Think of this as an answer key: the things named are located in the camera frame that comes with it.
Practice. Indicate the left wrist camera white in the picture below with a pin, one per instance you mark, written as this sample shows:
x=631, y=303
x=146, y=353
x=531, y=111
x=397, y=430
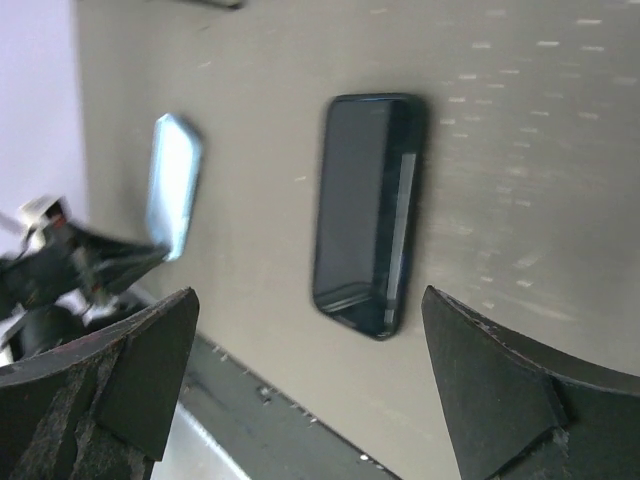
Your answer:
x=45, y=212

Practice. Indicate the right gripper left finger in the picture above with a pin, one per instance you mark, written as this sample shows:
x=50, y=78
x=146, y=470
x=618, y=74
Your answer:
x=99, y=407

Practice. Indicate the blue smartphone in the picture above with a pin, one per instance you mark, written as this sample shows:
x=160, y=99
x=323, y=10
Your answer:
x=365, y=215

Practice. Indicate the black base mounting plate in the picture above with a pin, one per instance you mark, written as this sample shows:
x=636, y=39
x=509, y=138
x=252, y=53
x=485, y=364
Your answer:
x=266, y=433

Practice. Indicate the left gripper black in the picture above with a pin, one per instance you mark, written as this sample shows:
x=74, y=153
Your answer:
x=75, y=258

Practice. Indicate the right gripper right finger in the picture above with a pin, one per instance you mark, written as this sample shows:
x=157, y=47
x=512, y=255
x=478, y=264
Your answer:
x=516, y=408

